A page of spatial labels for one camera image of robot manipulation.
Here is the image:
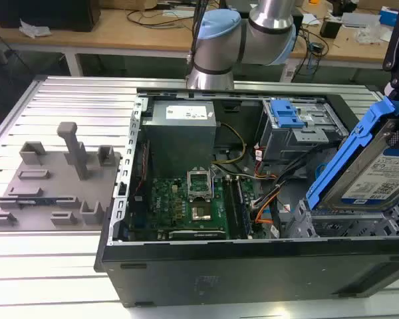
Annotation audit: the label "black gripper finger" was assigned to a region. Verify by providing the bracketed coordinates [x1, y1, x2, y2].
[382, 0, 399, 116]

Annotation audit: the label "hard disk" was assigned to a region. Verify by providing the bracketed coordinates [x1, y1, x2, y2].
[305, 99, 399, 213]

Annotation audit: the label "grey metal disk bay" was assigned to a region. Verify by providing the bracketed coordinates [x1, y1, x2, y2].
[284, 198, 399, 239]

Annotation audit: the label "black RAM slot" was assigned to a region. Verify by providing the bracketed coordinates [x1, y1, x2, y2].
[234, 177, 254, 235]
[223, 175, 244, 240]

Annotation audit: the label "clear plastic bag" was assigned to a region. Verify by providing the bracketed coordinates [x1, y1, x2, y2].
[354, 25, 390, 45]

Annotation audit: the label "blue cardboard box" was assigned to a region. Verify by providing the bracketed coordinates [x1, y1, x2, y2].
[378, 5, 399, 26]

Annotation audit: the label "flat grey device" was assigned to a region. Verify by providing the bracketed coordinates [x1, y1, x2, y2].
[340, 12, 382, 29]

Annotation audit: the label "small black box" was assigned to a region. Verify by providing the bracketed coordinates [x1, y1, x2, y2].
[319, 18, 342, 39]

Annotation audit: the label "white paper sheet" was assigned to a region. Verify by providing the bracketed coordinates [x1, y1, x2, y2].
[300, 13, 322, 27]

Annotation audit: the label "blue drive cage latch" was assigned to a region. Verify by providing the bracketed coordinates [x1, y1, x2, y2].
[270, 98, 306, 130]

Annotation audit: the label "grey optical drive cage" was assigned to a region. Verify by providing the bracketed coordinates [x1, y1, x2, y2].
[256, 98, 350, 164]

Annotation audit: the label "grey power supply unit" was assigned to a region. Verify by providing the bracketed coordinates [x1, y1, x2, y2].
[141, 99, 219, 180]

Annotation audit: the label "metal socket cover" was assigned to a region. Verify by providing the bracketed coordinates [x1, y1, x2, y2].
[186, 168, 215, 202]

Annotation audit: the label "CPU socket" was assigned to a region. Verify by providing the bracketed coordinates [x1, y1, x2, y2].
[189, 202, 215, 223]

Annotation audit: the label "wooden desk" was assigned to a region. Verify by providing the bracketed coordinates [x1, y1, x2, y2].
[0, 0, 399, 77]

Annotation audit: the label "green motherboard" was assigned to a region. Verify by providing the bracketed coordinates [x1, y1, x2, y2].
[129, 175, 257, 241]

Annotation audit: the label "black graphics card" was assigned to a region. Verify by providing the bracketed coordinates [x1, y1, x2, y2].
[158, 229, 227, 241]

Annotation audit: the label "black open PC case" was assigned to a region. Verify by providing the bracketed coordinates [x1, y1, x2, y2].
[92, 86, 399, 308]

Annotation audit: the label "large black box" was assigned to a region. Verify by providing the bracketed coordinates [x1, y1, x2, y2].
[0, 0, 101, 33]

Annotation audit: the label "crumpled white plastic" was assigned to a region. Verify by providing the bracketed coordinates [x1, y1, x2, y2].
[19, 19, 53, 38]

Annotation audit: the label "grey parts rack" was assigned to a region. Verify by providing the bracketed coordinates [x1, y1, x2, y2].
[0, 122, 122, 233]

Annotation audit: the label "green RAM stick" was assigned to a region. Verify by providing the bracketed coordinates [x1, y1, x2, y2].
[0, 197, 76, 206]

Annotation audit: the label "blue data wire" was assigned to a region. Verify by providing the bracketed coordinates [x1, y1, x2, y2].
[313, 161, 329, 179]

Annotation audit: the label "yellow black wire bundle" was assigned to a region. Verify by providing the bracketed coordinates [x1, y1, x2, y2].
[211, 122, 247, 166]

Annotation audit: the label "black arm base cable bundle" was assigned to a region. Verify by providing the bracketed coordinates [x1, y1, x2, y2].
[186, 0, 207, 72]

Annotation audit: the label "orange multicolour wire bundle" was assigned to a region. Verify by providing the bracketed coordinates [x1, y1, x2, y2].
[251, 184, 284, 229]

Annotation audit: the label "black cables on desk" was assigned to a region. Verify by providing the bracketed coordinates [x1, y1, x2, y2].
[126, 9, 200, 29]

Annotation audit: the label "thin red wire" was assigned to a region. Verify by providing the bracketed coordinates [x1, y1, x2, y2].
[134, 154, 151, 197]

